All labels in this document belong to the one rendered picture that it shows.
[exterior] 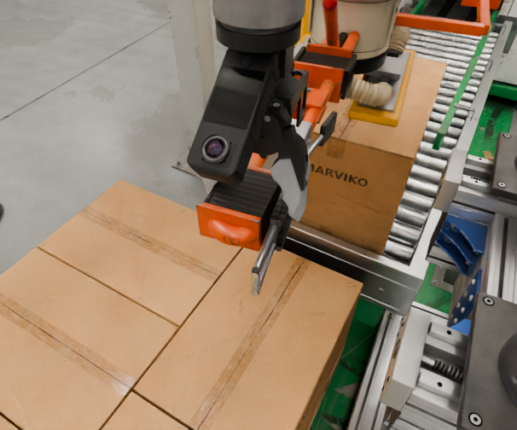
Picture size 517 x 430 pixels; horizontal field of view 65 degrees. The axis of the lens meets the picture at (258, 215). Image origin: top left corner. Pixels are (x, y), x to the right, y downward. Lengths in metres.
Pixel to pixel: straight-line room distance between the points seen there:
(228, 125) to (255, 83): 0.04
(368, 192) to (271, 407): 0.63
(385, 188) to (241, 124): 0.88
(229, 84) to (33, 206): 2.28
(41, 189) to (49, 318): 1.44
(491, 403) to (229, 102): 0.50
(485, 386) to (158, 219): 1.13
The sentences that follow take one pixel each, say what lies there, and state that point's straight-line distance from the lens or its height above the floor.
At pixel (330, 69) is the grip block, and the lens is 0.70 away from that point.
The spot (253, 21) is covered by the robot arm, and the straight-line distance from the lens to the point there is 0.33.
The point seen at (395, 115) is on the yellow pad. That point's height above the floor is 1.14.
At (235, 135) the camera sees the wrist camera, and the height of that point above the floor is 1.39.
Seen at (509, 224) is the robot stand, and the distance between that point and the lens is 1.02.
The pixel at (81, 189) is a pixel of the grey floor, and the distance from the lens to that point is 2.58.
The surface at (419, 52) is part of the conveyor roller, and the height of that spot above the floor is 0.55.
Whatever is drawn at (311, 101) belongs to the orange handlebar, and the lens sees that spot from 0.63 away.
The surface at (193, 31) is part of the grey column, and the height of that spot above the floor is 0.83.
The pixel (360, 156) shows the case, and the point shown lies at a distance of 1.14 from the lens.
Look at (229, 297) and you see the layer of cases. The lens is 1.24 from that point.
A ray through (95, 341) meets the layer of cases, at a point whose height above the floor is 0.54.
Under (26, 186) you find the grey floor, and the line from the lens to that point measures 2.75.
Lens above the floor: 1.58
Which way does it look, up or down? 45 degrees down
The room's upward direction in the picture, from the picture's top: straight up
